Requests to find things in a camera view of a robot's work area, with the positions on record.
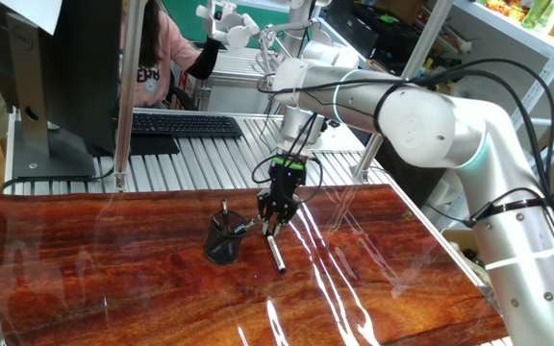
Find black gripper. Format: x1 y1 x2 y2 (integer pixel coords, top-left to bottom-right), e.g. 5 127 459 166
256 165 308 237

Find black keyboard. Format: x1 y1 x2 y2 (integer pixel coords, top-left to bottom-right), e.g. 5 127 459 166
130 111 244 140

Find black equipment case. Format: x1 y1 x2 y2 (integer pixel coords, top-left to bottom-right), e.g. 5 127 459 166
322 0 435 62

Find silver monitor stand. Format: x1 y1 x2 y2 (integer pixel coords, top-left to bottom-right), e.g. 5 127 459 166
5 12 97 180

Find white marker pen black cap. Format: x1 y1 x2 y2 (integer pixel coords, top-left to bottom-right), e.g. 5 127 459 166
264 230 288 275

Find colourful shelf toys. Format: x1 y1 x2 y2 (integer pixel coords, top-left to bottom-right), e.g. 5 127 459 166
483 0 523 21

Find black pen clear cap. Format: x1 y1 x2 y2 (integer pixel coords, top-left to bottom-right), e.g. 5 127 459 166
220 198 233 235

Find wood grain table mat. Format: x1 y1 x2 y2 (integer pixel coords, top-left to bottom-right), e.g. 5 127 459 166
0 185 509 346

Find white metal shelf rack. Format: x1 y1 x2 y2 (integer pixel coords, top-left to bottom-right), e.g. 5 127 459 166
444 0 554 232

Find white paper sheet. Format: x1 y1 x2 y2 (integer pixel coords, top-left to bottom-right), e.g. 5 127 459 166
0 0 64 36

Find black cabinet panel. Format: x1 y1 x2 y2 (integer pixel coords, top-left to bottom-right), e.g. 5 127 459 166
372 138 449 209

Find black mesh pen holder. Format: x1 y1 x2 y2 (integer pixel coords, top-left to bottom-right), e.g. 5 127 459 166
203 210 249 266

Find black office chair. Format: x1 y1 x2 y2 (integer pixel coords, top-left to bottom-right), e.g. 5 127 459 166
164 71 200 111

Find cardboard box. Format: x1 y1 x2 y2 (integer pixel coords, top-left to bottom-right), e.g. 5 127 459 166
442 229 490 284

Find black monitor cable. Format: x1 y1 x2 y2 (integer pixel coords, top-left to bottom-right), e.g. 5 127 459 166
0 165 115 194

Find person in pink shirt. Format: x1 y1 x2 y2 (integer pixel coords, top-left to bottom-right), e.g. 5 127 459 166
132 0 224 110

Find black Dell monitor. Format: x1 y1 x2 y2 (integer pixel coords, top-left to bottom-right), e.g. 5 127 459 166
0 0 124 156

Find green mounting ring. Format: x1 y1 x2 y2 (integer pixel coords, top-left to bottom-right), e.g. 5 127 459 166
269 156 308 172

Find green partition board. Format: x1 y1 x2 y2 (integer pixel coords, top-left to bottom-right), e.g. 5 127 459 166
161 0 291 49

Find black desk pad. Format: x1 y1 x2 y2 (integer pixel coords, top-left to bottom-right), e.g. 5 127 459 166
88 134 182 158

